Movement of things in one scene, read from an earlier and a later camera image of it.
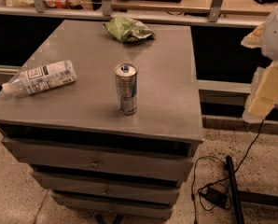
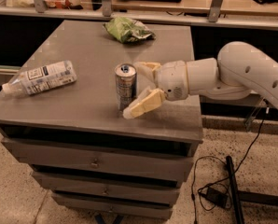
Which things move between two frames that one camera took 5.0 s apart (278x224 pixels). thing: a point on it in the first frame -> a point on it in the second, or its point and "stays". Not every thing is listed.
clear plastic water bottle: x=41 y=78 stays
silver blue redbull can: x=127 y=88 stays
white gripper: x=277 y=35 -> x=172 y=79
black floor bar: x=234 y=190 stays
